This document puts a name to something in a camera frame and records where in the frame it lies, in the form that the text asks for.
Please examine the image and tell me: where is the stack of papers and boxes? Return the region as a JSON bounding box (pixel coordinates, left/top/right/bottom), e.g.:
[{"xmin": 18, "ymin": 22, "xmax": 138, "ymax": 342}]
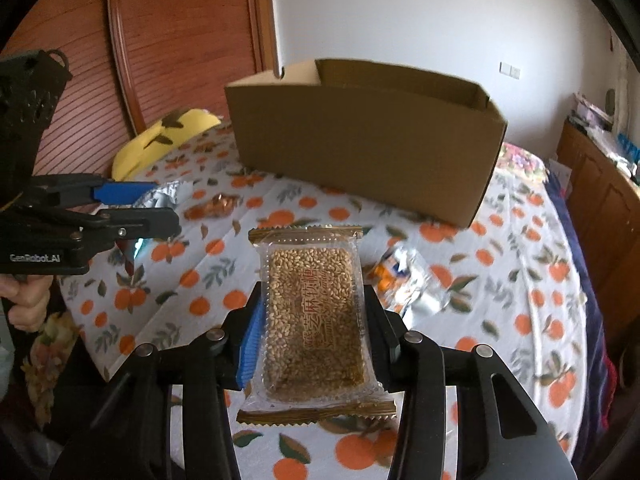
[{"xmin": 570, "ymin": 91, "xmax": 616, "ymax": 134}]

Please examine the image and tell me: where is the row of blue bottles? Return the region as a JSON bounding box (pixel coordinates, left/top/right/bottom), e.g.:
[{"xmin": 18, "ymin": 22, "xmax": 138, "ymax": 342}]
[{"xmin": 617, "ymin": 132, "xmax": 640, "ymax": 159}]

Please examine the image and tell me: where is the pale curtain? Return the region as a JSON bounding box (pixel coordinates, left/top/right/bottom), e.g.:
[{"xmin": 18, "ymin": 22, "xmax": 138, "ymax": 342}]
[{"xmin": 610, "ymin": 30, "xmax": 637, "ymax": 136}]

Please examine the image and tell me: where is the wooden cabinet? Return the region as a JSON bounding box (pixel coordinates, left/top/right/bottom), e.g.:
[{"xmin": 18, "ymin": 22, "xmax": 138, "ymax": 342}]
[{"xmin": 556, "ymin": 119, "xmax": 640, "ymax": 392}]

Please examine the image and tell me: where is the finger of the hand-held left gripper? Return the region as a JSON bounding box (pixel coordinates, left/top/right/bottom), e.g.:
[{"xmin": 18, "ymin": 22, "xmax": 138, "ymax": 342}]
[
  {"xmin": 30, "ymin": 173, "xmax": 157, "ymax": 207},
  {"xmin": 30, "ymin": 207, "xmax": 182, "ymax": 254}
]

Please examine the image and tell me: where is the floral cloth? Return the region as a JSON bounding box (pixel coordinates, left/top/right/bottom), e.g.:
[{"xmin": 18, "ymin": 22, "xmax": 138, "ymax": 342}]
[{"xmin": 20, "ymin": 310, "xmax": 84, "ymax": 429}]

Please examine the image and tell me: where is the yellow plush pillow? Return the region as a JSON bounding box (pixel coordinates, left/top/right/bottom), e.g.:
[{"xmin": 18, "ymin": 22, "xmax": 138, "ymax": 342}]
[{"xmin": 111, "ymin": 108, "xmax": 224, "ymax": 181}]

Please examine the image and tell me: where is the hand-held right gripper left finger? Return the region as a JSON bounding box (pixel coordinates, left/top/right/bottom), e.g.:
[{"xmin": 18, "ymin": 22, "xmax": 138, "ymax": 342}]
[{"xmin": 55, "ymin": 282, "xmax": 267, "ymax": 480}]

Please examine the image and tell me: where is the wooden wardrobe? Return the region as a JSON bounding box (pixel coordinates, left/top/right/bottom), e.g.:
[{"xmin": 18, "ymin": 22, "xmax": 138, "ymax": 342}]
[{"xmin": 0, "ymin": 0, "xmax": 279, "ymax": 182}]

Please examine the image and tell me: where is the white paper bag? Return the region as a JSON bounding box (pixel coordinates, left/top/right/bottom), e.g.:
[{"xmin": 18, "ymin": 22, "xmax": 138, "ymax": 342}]
[{"xmin": 549, "ymin": 157, "xmax": 574, "ymax": 196}]

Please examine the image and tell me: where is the silver foil packet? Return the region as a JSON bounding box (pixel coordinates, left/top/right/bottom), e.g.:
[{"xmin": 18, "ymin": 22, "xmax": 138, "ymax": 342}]
[{"xmin": 117, "ymin": 180, "xmax": 194, "ymax": 274}]

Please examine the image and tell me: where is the sesame candy bar packet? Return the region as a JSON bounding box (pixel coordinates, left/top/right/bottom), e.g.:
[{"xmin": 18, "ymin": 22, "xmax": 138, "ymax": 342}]
[{"xmin": 236, "ymin": 226, "xmax": 397, "ymax": 427}]

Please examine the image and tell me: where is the clear packet of orange nuts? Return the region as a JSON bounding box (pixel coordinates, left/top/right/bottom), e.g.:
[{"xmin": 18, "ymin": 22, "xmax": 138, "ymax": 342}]
[{"xmin": 185, "ymin": 192, "xmax": 251, "ymax": 221}]

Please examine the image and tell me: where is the navy blue blanket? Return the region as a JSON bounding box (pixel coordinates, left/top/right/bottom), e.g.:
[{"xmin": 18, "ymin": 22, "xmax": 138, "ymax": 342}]
[{"xmin": 542, "ymin": 170, "xmax": 624, "ymax": 471}]

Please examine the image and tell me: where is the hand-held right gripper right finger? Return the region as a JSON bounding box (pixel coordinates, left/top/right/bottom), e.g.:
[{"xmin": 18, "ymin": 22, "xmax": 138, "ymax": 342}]
[{"xmin": 362, "ymin": 284, "xmax": 577, "ymax": 480}]

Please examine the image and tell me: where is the orange fruit print bedsheet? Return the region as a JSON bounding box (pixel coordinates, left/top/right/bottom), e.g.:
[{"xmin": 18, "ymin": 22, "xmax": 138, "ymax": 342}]
[{"xmin": 57, "ymin": 120, "xmax": 609, "ymax": 480}]

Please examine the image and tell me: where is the brown cardboard box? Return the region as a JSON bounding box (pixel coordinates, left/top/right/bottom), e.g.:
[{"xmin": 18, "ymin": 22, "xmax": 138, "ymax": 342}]
[{"xmin": 224, "ymin": 58, "xmax": 509, "ymax": 230}]

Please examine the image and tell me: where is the person's left hand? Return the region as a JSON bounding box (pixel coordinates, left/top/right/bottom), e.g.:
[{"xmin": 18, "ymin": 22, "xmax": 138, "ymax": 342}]
[{"xmin": 0, "ymin": 274, "xmax": 54, "ymax": 334}]

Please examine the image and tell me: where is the red cloth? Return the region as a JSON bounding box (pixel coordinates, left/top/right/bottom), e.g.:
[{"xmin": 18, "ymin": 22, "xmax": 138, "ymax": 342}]
[{"xmin": 600, "ymin": 350, "xmax": 618, "ymax": 428}]

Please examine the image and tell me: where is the floral blanket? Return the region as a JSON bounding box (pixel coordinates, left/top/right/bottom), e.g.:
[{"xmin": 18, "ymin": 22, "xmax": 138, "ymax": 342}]
[{"xmin": 492, "ymin": 142, "xmax": 551, "ymax": 187}]

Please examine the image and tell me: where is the silver orange blue snack packet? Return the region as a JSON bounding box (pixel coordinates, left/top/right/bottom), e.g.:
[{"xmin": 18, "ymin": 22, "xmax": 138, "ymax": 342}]
[{"xmin": 372, "ymin": 245, "xmax": 452, "ymax": 319}]

